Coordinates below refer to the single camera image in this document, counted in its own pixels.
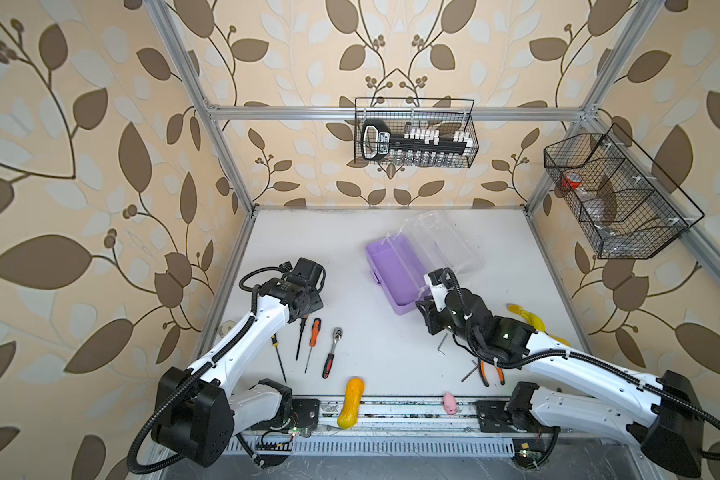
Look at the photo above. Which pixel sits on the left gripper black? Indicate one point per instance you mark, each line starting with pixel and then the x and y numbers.
pixel 318 302

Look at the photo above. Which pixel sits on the black wire basket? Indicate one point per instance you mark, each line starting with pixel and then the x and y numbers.
pixel 640 206
pixel 447 115

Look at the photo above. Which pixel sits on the pink pig toy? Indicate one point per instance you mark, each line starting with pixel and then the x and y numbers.
pixel 450 404

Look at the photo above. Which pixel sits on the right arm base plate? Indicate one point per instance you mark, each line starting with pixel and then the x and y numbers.
pixel 498 417

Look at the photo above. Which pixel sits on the yellow black thin screwdriver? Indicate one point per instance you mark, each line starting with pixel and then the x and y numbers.
pixel 275 344

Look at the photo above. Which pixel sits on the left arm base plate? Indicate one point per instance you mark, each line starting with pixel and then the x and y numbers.
pixel 299 413

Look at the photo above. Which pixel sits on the upper grey hex key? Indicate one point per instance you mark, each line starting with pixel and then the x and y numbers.
pixel 441 344

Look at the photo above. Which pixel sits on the red black ratchet wrench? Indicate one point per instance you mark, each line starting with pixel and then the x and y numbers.
pixel 328 364

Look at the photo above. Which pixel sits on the right black wire basket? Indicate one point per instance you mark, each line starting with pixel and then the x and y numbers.
pixel 640 206

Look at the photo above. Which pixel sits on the purple clear plastic tool box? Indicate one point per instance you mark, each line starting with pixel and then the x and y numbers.
pixel 401 260

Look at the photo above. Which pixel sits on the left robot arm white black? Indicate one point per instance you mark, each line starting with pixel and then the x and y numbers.
pixel 198 411

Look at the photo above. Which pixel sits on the back black wire basket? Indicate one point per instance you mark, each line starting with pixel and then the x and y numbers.
pixel 447 115

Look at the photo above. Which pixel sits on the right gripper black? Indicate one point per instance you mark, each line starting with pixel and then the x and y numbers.
pixel 430 311

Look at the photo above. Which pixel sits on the black socket set holder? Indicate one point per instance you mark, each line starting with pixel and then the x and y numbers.
pixel 378 142

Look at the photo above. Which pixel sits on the orange handle pliers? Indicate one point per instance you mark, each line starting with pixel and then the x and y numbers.
pixel 490 373

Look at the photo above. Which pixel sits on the yellow banana toy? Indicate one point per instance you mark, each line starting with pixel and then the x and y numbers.
pixel 535 321

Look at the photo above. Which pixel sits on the red capped clear bottle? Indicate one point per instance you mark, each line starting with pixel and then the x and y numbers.
pixel 573 183

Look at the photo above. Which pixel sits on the lower dark hex key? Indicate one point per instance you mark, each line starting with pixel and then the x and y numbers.
pixel 473 369

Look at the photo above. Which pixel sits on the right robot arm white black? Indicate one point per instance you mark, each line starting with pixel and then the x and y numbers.
pixel 661 415

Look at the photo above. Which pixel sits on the orange handle screwdriver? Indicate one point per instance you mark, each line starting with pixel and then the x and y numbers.
pixel 314 335

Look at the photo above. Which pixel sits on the yellow squash toy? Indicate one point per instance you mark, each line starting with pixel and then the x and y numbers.
pixel 349 415

